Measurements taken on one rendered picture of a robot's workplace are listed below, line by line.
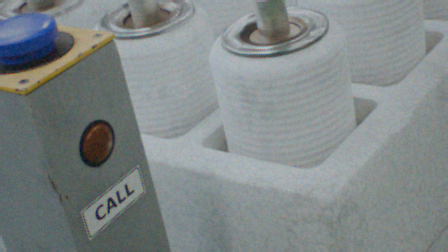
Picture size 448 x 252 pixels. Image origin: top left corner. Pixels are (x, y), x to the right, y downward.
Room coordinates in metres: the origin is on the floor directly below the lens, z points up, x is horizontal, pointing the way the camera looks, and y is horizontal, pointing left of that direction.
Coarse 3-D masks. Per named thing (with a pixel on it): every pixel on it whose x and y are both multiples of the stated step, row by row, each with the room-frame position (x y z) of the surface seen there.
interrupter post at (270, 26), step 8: (256, 0) 0.54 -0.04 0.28; (264, 0) 0.54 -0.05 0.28; (272, 0) 0.54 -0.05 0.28; (280, 0) 0.54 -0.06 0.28; (256, 8) 0.54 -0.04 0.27; (264, 8) 0.54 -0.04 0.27; (272, 8) 0.54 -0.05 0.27; (280, 8) 0.54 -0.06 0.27; (256, 16) 0.54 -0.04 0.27; (264, 16) 0.54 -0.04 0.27; (272, 16) 0.54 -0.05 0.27; (280, 16) 0.54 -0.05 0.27; (288, 16) 0.55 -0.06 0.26; (264, 24) 0.54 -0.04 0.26; (272, 24) 0.54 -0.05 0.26; (280, 24) 0.54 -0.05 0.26; (288, 24) 0.54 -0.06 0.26; (264, 32) 0.54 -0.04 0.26; (272, 32) 0.54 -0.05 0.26; (280, 32) 0.54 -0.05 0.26; (288, 32) 0.54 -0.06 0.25; (264, 40) 0.54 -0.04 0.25
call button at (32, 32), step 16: (16, 16) 0.46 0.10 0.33; (32, 16) 0.46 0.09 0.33; (48, 16) 0.45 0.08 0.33; (0, 32) 0.44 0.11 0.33; (16, 32) 0.44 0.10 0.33; (32, 32) 0.43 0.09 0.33; (48, 32) 0.44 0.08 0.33; (0, 48) 0.43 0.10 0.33; (16, 48) 0.43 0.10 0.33; (32, 48) 0.43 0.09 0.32; (48, 48) 0.44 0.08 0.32
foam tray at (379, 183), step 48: (432, 48) 0.65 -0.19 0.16; (384, 96) 0.55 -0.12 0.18; (432, 96) 0.55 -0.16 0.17; (144, 144) 0.56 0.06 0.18; (192, 144) 0.54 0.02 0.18; (384, 144) 0.50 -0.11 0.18; (432, 144) 0.55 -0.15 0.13; (192, 192) 0.51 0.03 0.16; (240, 192) 0.49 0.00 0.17; (288, 192) 0.46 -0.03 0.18; (336, 192) 0.45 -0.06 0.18; (384, 192) 0.49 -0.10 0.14; (432, 192) 0.54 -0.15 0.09; (0, 240) 0.69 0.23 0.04; (192, 240) 0.52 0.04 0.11; (240, 240) 0.49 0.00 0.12; (288, 240) 0.46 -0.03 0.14; (336, 240) 0.44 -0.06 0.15; (384, 240) 0.48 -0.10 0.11; (432, 240) 0.54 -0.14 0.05
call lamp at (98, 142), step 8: (96, 128) 0.42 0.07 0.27; (104, 128) 0.43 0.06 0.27; (88, 136) 0.42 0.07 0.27; (96, 136) 0.42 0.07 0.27; (104, 136) 0.42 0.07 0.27; (88, 144) 0.42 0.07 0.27; (96, 144) 0.42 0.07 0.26; (104, 144) 0.42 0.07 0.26; (88, 152) 0.41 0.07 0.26; (96, 152) 0.42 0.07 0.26; (104, 152) 0.42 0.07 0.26; (96, 160) 0.42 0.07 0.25
